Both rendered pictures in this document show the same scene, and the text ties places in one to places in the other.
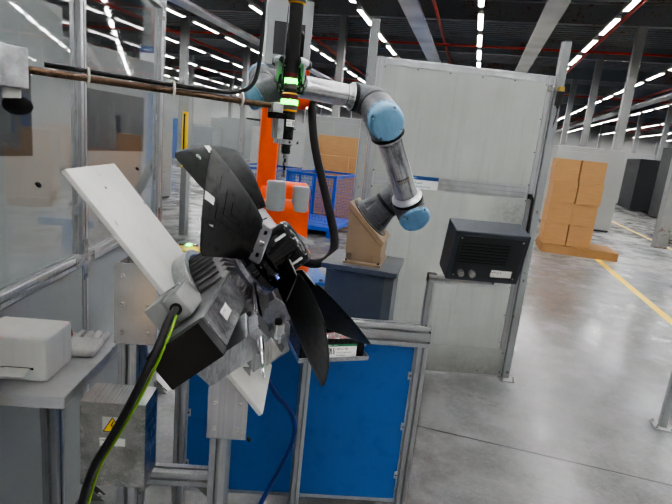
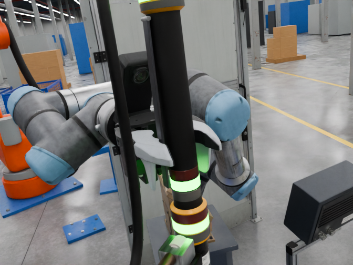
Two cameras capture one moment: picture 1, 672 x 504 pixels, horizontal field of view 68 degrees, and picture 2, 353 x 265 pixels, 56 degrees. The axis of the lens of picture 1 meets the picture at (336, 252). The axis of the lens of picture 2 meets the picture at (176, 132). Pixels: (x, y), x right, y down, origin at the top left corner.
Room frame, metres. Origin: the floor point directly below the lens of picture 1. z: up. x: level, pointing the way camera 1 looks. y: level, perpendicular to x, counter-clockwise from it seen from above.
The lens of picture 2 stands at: (1.01, 0.29, 1.78)
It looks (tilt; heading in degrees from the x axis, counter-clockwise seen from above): 18 degrees down; 338
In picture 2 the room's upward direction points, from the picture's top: 8 degrees counter-clockwise
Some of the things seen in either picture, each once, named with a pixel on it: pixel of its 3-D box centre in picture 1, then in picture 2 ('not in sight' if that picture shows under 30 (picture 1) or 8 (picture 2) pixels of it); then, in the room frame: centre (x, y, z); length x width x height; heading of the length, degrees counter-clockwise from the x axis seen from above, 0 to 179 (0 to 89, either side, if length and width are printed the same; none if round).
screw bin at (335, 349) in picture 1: (326, 338); not in sight; (1.53, 0.00, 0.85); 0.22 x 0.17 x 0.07; 108
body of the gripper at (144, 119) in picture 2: (292, 77); (142, 139); (1.43, 0.17, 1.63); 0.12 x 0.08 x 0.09; 4
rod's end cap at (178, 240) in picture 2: not in sight; (178, 247); (1.30, 0.18, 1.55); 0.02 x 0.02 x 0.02; 39
